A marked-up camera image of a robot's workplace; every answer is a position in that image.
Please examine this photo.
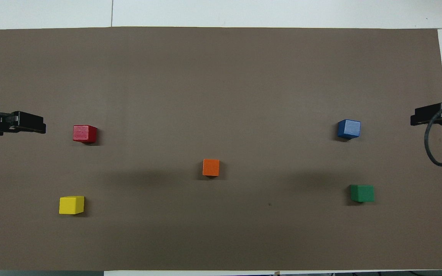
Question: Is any red wooden block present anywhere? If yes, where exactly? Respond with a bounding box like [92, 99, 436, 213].
[73, 125, 97, 144]

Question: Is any blue wooden block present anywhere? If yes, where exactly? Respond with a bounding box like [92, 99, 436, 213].
[337, 119, 361, 139]

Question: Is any yellow wooden block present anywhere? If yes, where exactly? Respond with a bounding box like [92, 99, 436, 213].
[59, 196, 85, 215]

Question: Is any green wooden block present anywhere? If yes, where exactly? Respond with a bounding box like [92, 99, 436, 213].
[350, 185, 374, 203]

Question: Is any orange wooden block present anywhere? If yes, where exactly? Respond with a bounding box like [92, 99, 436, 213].
[203, 159, 220, 177]

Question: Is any brown table mat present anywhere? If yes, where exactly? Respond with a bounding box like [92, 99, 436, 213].
[0, 27, 442, 272]

